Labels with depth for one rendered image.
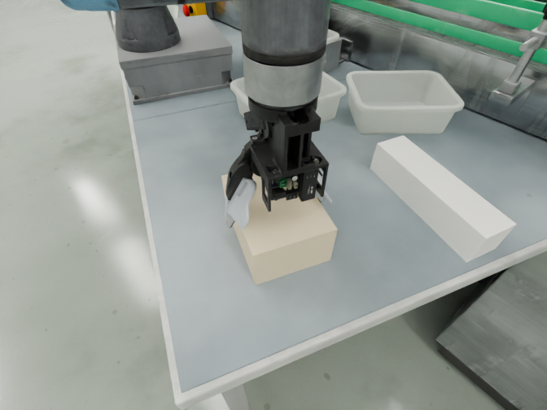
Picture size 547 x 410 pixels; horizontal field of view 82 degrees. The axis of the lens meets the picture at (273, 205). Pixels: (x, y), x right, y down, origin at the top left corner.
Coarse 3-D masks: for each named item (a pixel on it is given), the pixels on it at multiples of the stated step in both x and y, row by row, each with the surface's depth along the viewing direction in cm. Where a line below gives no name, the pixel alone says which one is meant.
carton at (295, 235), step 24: (264, 216) 44; (288, 216) 44; (312, 216) 44; (240, 240) 48; (264, 240) 41; (288, 240) 41; (312, 240) 42; (264, 264) 42; (288, 264) 44; (312, 264) 47
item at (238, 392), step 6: (228, 390) 53; (234, 390) 55; (240, 390) 56; (228, 396) 56; (234, 396) 57; (240, 396) 59; (246, 396) 61; (228, 402) 58; (234, 402) 60; (240, 402) 62; (246, 402) 63; (234, 408) 64; (240, 408) 65; (246, 408) 67
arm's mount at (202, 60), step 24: (192, 24) 88; (120, 48) 76; (168, 48) 77; (192, 48) 77; (216, 48) 77; (144, 72) 75; (168, 72) 77; (192, 72) 79; (216, 72) 81; (144, 96) 79; (168, 96) 81
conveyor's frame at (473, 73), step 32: (352, 32) 90; (384, 32) 83; (416, 32) 78; (384, 64) 88; (416, 64) 81; (448, 64) 75; (480, 64) 70; (512, 64) 66; (480, 96) 73; (544, 96) 65; (544, 128) 67
